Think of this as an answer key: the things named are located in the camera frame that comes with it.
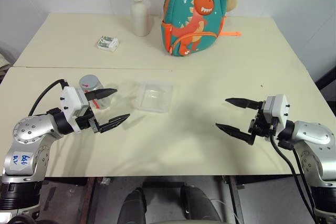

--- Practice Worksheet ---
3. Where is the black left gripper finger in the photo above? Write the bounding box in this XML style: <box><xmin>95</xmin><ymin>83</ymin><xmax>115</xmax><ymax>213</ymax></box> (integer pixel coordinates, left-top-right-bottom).
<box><xmin>84</xmin><ymin>88</ymin><xmax>118</xmax><ymax>102</ymax></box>
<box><xmin>97</xmin><ymin>113</ymin><xmax>131</xmax><ymax>134</ymax></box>

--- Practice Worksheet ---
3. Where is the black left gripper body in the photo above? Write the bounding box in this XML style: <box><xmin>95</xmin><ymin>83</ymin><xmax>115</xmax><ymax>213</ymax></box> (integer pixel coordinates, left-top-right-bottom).
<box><xmin>75</xmin><ymin>106</ymin><xmax>102</xmax><ymax>134</ymax></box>

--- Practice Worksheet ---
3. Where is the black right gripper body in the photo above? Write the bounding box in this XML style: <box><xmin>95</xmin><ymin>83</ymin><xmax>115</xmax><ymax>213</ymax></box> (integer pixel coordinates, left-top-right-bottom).
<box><xmin>247</xmin><ymin>101</ymin><xmax>279</xmax><ymax>138</ymax></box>

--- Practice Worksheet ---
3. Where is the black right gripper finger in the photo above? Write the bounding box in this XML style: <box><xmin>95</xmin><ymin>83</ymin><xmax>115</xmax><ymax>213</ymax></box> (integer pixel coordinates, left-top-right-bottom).
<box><xmin>215</xmin><ymin>123</ymin><xmax>257</xmax><ymax>146</ymax></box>
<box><xmin>225</xmin><ymin>98</ymin><xmax>264</xmax><ymax>110</ymax></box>

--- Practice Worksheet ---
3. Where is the clear plastic jar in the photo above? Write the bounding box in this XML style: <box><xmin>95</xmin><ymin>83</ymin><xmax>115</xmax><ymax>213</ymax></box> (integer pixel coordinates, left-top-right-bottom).
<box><xmin>78</xmin><ymin>74</ymin><xmax>113</xmax><ymax>111</ymax></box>

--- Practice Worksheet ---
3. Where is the grey round cap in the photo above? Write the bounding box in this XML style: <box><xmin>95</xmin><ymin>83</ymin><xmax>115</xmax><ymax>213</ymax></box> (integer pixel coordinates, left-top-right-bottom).
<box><xmin>79</xmin><ymin>74</ymin><xmax>100</xmax><ymax>90</ymax></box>

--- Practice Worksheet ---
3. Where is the clear plastic container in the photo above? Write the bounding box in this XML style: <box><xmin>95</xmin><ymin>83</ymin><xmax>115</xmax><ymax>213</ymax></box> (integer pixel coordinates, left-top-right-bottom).
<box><xmin>134</xmin><ymin>80</ymin><xmax>175</xmax><ymax>114</ymax></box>

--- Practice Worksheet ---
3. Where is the small white green pack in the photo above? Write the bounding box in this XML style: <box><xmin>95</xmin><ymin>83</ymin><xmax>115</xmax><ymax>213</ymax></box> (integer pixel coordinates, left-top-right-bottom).
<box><xmin>96</xmin><ymin>35</ymin><xmax>120</xmax><ymax>52</ymax></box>

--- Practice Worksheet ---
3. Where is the grey metal table leg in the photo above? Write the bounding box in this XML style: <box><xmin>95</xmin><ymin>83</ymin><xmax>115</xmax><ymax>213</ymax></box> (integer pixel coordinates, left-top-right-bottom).
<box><xmin>219</xmin><ymin>175</ymin><xmax>245</xmax><ymax>224</ymax></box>

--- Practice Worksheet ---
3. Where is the white handwritten tape label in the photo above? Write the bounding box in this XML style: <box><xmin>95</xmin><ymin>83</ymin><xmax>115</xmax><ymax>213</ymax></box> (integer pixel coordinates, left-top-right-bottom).
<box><xmin>5</xmin><ymin>151</ymin><xmax>35</xmax><ymax>176</ymax></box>

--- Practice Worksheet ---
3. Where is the brown table leg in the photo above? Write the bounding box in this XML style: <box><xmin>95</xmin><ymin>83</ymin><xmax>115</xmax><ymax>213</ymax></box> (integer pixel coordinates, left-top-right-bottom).
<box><xmin>78</xmin><ymin>177</ymin><xmax>96</xmax><ymax>224</ymax></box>

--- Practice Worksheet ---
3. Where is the dark rounded shape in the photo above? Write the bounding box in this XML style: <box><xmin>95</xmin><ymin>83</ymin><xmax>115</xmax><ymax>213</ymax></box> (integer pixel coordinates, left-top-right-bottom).
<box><xmin>180</xmin><ymin>185</ymin><xmax>224</xmax><ymax>224</ymax></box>
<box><xmin>117</xmin><ymin>187</ymin><xmax>147</xmax><ymax>224</ymax></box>

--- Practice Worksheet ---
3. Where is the white ceramic vase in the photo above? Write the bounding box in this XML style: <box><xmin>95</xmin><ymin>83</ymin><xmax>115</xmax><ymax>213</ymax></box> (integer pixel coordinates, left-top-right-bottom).
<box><xmin>130</xmin><ymin>0</ymin><xmax>151</xmax><ymax>37</ymax></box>

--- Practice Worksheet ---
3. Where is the beige cloth item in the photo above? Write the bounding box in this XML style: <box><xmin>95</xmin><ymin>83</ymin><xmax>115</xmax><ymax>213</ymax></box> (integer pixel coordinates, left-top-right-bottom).
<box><xmin>0</xmin><ymin>52</ymin><xmax>14</xmax><ymax>83</ymax></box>

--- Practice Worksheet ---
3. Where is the green dinosaur backpack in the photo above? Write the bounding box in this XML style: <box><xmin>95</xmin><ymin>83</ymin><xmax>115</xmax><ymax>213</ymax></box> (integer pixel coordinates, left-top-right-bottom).
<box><xmin>160</xmin><ymin>0</ymin><xmax>242</xmax><ymax>57</ymax></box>

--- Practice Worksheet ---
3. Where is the beige plush toy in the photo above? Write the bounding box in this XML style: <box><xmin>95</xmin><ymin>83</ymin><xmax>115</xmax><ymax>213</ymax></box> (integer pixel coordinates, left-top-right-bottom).
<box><xmin>225</xmin><ymin>0</ymin><xmax>238</xmax><ymax>14</ymax></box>

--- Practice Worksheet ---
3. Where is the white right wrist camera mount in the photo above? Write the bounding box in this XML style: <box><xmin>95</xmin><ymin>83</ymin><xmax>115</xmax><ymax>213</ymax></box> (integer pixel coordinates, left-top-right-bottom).
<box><xmin>262</xmin><ymin>93</ymin><xmax>290</xmax><ymax>128</ymax></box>

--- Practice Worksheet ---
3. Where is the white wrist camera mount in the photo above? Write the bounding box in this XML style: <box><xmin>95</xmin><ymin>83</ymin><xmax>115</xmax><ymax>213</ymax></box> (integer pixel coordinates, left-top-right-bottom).
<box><xmin>262</xmin><ymin>93</ymin><xmax>290</xmax><ymax>128</ymax></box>
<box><xmin>60</xmin><ymin>86</ymin><xmax>91</xmax><ymax>133</ymax></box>

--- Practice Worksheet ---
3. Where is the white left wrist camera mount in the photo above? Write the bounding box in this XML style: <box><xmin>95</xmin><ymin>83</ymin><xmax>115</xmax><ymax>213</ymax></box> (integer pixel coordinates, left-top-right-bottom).
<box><xmin>60</xmin><ymin>86</ymin><xmax>91</xmax><ymax>133</ymax></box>

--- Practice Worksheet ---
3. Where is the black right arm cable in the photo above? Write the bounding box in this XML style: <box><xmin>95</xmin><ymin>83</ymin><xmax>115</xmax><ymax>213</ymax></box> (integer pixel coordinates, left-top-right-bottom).
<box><xmin>292</xmin><ymin>148</ymin><xmax>317</xmax><ymax>210</ymax></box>
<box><xmin>269</xmin><ymin>134</ymin><xmax>318</xmax><ymax>223</ymax></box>

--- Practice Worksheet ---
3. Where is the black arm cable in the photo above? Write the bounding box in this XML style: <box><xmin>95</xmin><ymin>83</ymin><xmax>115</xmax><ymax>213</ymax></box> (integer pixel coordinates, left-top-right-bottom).
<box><xmin>292</xmin><ymin>148</ymin><xmax>317</xmax><ymax>210</ymax></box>
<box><xmin>269</xmin><ymin>134</ymin><xmax>318</xmax><ymax>223</ymax></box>
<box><xmin>27</xmin><ymin>78</ymin><xmax>70</xmax><ymax>117</ymax></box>

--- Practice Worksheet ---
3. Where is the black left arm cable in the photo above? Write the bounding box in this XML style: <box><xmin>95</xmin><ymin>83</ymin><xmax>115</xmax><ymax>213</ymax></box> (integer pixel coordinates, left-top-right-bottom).
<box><xmin>27</xmin><ymin>78</ymin><xmax>70</xmax><ymax>117</ymax></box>

